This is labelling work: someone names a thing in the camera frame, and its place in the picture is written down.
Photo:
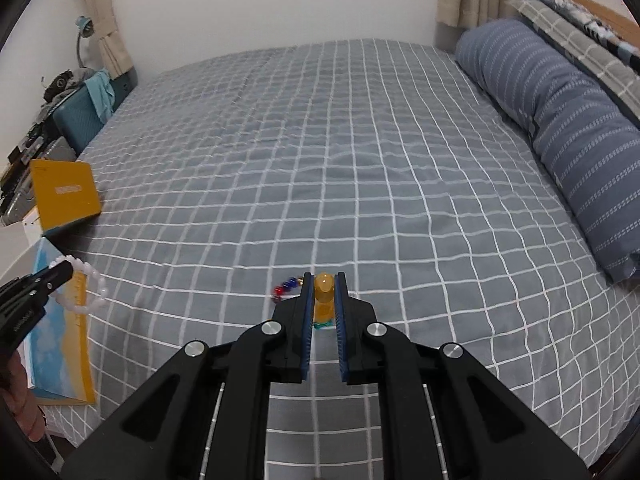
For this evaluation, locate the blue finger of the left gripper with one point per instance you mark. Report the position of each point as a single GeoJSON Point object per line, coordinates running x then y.
{"type": "Point", "coordinates": [51, 279]}

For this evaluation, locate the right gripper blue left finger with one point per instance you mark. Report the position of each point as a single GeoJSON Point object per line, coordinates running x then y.
{"type": "Point", "coordinates": [290, 360]}

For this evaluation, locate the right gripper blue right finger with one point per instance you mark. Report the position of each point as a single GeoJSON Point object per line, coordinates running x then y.
{"type": "Point", "coordinates": [358, 364]}

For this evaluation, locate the grey checked bed cover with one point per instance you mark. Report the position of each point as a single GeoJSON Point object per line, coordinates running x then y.
{"type": "Point", "coordinates": [372, 158]}

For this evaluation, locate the teal hard suitcase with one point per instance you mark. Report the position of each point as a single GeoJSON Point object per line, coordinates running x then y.
{"type": "Point", "coordinates": [76, 118]}

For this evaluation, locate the grey hard suitcase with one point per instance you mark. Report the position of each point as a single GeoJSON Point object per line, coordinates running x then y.
{"type": "Point", "coordinates": [20, 199]}

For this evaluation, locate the blue striped pillow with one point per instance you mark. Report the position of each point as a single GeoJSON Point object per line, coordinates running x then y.
{"type": "Point", "coordinates": [581, 137]}

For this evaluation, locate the teal cloth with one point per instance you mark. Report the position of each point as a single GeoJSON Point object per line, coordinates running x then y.
{"type": "Point", "coordinates": [101, 94]}

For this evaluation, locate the white cardboard box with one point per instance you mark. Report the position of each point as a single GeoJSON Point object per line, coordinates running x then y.
{"type": "Point", "coordinates": [55, 351]}

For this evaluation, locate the left hand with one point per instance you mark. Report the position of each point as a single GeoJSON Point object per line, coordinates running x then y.
{"type": "Point", "coordinates": [21, 402]}

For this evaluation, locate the wooden headboard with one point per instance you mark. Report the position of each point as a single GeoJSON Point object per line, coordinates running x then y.
{"type": "Point", "coordinates": [622, 23]}

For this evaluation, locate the grey checked pillow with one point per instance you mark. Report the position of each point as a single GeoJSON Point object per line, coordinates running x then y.
{"type": "Point", "coordinates": [592, 45]}

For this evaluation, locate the blue desk lamp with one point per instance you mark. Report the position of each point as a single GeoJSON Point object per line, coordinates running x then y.
{"type": "Point", "coordinates": [85, 31]}

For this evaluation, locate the beige left curtain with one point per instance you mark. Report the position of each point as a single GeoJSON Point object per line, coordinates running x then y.
{"type": "Point", "coordinates": [115, 56]}

